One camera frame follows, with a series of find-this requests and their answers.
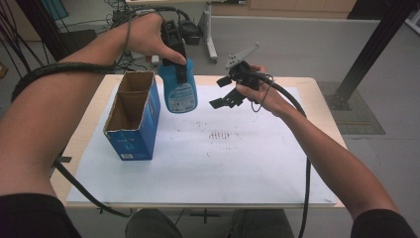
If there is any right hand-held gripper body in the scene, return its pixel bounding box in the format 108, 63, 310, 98
225, 42, 265, 92

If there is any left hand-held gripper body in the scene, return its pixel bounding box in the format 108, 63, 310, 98
159, 19, 187, 67

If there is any blue plastic bottle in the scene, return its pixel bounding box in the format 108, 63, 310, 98
157, 59, 199, 114

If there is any blue cardboard box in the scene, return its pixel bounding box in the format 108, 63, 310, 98
103, 70, 161, 162

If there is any person's left hand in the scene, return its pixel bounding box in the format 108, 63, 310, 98
126, 13, 188, 66

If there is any person's right hand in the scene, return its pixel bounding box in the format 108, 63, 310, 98
236, 64, 290, 118

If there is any black floor device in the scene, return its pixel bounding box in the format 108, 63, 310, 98
177, 19, 202, 47

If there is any white desk leg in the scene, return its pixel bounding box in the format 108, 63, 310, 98
202, 1, 219, 63

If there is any computer tower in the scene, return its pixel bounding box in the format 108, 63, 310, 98
112, 9, 132, 24

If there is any white table sheet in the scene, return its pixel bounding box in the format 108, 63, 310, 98
65, 83, 337, 206

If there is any wooden cabinet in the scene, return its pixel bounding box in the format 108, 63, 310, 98
211, 0, 358, 20

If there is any black equipment case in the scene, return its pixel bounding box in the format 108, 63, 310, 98
60, 29, 100, 60

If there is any grey floor mat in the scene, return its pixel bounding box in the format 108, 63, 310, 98
318, 80, 386, 136

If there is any person's right leg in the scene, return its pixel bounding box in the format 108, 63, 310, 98
229, 209, 295, 238

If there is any person's leg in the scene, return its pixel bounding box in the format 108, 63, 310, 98
229, 209, 295, 238
125, 208, 183, 238

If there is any person's left leg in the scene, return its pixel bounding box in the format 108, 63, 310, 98
125, 208, 183, 238

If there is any person's black right sleeve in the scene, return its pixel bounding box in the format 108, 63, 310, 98
350, 208, 419, 238

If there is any person's black sleeve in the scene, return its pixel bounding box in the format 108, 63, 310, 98
0, 192, 82, 238
350, 208, 419, 238

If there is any person's black left sleeve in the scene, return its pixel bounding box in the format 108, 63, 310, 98
0, 192, 82, 238

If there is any thin black wrist cord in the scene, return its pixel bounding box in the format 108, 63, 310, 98
122, 16, 133, 54
250, 73, 275, 113

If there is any black corrugated left gripper cable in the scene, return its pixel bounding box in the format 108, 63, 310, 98
10, 5, 192, 218

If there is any dark stand post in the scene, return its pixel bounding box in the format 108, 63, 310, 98
14, 0, 72, 62

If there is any black metal stand post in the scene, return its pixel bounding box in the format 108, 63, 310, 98
325, 0, 420, 112

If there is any bundle of black floor cables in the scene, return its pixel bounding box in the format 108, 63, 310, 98
0, 0, 159, 73

